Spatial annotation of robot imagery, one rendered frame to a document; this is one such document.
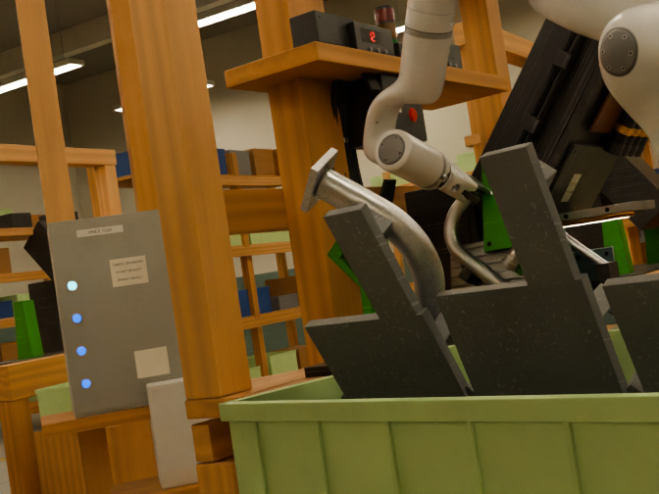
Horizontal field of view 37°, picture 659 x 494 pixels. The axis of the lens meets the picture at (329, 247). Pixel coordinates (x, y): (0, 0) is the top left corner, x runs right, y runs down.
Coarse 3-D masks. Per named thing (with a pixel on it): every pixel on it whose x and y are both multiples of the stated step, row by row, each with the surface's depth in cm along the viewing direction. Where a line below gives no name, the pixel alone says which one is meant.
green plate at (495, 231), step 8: (488, 184) 213; (488, 200) 212; (488, 208) 212; (496, 208) 211; (488, 216) 212; (496, 216) 211; (488, 224) 211; (496, 224) 210; (504, 224) 209; (488, 232) 211; (496, 232) 210; (504, 232) 209; (488, 240) 211; (496, 240) 209; (504, 240) 208; (488, 248) 210; (496, 248) 209; (504, 248) 208
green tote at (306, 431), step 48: (336, 384) 106; (240, 432) 94; (288, 432) 89; (336, 432) 85; (384, 432) 81; (432, 432) 77; (480, 432) 74; (528, 432) 71; (576, 432) 68; (624, 432) 65; (240, 480) 95; (288, 480) 90; (336, 480) 85; (384, 480) 81; (432, 480) 77; (480, 480) 74; (528, 480) 71; (576, 480) 68; (624, 480) 65
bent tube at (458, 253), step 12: (456, 204) 213; (468, 204) 213; (456, 216) 213; (444, 228) 214; (456, 228) 214; (456, 240) 212; (456, 252) 211; (468, 252) 210; (468, 264) 208; (480, 264) 207; (480, 276) 206; (492, 276) 204
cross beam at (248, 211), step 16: (224, 192) 198; (240, 192) 202; (256, 192) 206; (272, 192) 210; (400, 192) 254; (240, 208) 201; (256, 208) 205; (272, 208) 210; (400, 208) 253; (240, 224) 201; (256, 224) 205; (272, 224) 209
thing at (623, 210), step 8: (648, 200) 215; (592, 208) 210; (600, 208) 209; (608, 208) 208; (616, 208) 207; (624, 208) 206; (632, 208) 205; (640, 208) 210; (648, 208) 214; (560, 216) 215; (568, 216) 214; (576, 216) 213; (584, 216) 211; (592, 216) 210; (600, 216) 210; (608, 216) 208; (616, 216) 208; (624, 216) 207; (632, 216) 213; (568, 224) 214; (576, 224) 220
